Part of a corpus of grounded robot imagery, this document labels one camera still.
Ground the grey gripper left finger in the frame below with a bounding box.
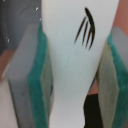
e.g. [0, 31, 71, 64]
[7, 24, 52, 128]

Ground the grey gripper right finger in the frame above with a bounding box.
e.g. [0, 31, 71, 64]
[97, 27, 128, 128]

